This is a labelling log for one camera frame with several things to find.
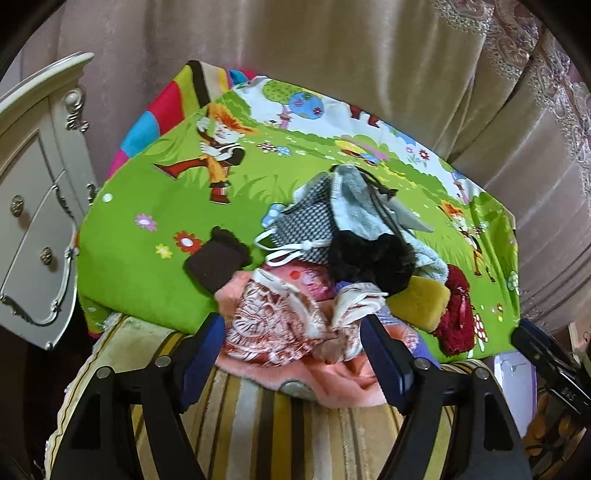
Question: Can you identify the pink fuzzy cloth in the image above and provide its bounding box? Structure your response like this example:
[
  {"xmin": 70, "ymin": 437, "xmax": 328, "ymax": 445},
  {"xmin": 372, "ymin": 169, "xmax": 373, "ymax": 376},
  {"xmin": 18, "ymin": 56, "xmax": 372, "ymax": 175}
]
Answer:
[{"xmin": 214, "ymin": 269, "xmax": 422, "ymax": 410}]

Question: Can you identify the dark red fuzzy garment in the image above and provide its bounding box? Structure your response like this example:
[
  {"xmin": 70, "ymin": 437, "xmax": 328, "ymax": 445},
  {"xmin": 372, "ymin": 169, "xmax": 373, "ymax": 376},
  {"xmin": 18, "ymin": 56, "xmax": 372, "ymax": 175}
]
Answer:
[{"xmin": 433, "ymin": 264, "xmax": 475, "ymax": 357}]

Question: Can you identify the white ornate cabinet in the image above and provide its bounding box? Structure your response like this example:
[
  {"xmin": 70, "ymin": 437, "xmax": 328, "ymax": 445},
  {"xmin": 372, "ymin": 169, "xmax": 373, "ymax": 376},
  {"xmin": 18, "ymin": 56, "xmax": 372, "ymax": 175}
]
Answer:
[{"xmin": 0, "ymin": 52, "xmax": 98, "ymax": 350}]

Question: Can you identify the black white checkered mask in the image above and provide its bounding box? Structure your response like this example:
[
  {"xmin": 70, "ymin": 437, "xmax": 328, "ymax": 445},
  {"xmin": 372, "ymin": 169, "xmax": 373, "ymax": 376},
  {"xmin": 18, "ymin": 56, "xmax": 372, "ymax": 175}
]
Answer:
[{"xmin": 253, "ymin": 173, "xmax": 338, "ymax": 267}]

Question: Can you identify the brown square cloth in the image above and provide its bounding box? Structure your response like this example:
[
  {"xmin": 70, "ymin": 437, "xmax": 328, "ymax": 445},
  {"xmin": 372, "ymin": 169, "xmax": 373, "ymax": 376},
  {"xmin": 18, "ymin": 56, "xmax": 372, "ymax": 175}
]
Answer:
[{"xmin": 183, "ymin": 226, "xmax": 252, "ymax": 294}]

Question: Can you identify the black fluffy cloth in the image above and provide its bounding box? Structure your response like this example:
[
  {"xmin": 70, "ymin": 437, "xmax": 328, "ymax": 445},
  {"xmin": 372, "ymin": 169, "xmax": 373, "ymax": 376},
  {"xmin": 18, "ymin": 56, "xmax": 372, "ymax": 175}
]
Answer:
[{"xmin": 327, "ymin": 231, "xmax": 417, "ymax": 295}]

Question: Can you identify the green cartoon play mat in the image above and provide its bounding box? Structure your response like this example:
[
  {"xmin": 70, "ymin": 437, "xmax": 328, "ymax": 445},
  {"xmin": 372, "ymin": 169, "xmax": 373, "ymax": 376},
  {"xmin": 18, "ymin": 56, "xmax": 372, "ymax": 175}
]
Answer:
[{"xmin": 77, "ymin": 76, "xmax": 520, "ymax": 359}]

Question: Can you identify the yellow sponge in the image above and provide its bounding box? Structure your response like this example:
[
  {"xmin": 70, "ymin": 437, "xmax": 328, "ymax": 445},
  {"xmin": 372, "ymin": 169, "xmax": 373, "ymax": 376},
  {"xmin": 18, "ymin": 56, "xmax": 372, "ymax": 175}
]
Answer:
[{"xmin": 386, "ymin": 276, "xmax": 451, "ymax": 332}]

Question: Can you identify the red white patterned cloth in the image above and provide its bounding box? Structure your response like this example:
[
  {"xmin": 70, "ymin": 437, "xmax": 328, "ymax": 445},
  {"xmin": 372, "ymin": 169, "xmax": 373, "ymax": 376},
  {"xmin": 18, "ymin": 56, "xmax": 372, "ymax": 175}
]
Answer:
[{"xmin": 223, "ymin": 269, "xmax": 387, "ymax": 366}]

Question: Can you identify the colourful striped mat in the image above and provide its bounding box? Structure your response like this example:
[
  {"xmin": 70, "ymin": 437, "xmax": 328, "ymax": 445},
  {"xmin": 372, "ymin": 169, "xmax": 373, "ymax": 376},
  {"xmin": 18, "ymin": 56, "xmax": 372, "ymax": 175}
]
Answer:
[{"xmin": 106, "ymin": 60, "xmax": 257, "ymax": 179}]

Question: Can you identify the beige embroidered curtain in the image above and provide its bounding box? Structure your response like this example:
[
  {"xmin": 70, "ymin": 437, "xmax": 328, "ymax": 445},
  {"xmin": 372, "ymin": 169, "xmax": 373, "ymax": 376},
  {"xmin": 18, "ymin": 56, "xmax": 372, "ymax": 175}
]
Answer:
[{"xmin": 1, "ymin": 1, "xmax": 590, "ymax": 328}]

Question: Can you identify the grey fleece cloth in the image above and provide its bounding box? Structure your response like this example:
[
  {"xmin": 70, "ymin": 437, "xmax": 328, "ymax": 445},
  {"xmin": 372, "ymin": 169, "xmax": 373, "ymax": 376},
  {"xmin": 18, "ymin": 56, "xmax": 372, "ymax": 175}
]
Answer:
[{"xmin": 329, "ymin": 164, "xmax": 449, "ymax": 283}]

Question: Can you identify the purple white storage box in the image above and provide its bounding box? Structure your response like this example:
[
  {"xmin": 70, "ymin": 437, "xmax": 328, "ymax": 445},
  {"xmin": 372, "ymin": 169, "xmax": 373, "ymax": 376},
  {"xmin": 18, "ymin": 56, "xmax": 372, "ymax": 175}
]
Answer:
[{"xmin": 493, "ymin": 351, "xmax": 537, "ymax": 437}]

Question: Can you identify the purple knit sock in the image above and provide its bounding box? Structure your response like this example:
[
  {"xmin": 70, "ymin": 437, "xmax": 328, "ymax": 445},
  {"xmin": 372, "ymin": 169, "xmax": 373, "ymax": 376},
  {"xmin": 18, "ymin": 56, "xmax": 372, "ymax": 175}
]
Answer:
[{"xmin": 334, "ymin": 280, "xmax": 442, "ymax": 370}]

